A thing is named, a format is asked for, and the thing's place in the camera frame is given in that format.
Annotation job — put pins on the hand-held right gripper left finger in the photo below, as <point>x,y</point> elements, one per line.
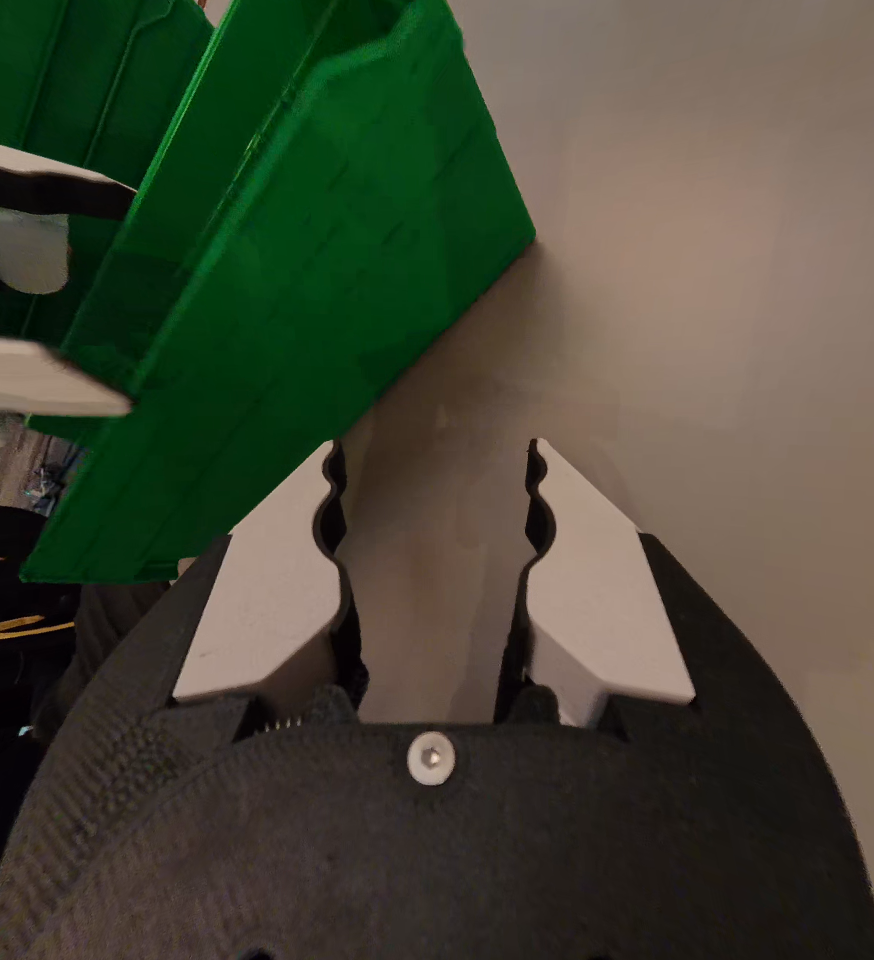
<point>264,600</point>

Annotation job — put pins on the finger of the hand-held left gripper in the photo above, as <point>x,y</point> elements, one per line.
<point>24,159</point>
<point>17,375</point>

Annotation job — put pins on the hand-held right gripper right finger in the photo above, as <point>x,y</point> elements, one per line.
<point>609,600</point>

